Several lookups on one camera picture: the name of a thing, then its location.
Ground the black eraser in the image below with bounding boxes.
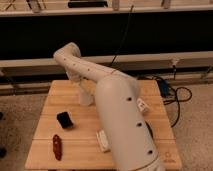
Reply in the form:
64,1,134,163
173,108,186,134
57,112,74,129

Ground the black hanging cable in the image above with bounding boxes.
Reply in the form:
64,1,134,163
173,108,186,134
108,4,135,68

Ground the white plastic bottle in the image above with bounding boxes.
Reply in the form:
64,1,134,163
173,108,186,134
137,98,149,114

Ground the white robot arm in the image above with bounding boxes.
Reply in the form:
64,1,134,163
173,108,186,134
53,43,166,171

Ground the dark red pocket knife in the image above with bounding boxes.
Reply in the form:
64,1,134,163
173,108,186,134
53,135,62,160

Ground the white ceramic cup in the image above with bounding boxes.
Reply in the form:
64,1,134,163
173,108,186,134
79,84,94,106

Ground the wooden folding table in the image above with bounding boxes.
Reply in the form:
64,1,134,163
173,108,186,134
25,80,182,171

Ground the green plate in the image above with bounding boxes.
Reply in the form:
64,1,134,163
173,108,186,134
145,121,153,139

